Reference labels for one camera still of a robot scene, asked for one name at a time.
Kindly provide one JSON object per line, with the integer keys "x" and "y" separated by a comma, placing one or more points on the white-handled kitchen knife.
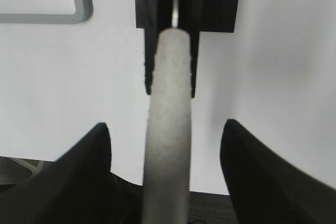
{"x": 166, "y": 175}

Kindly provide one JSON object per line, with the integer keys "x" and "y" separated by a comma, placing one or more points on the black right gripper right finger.
{"x": 265, "y": 188}

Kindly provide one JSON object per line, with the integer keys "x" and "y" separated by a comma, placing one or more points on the white cutting board grey rim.
{"x": 83, "y": 11}

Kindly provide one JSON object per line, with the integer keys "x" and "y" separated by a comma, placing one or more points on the black knife stand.
{"x": 195, "y": 16}

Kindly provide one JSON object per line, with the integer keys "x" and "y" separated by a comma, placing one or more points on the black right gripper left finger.
{"x": 77, "y": 188}

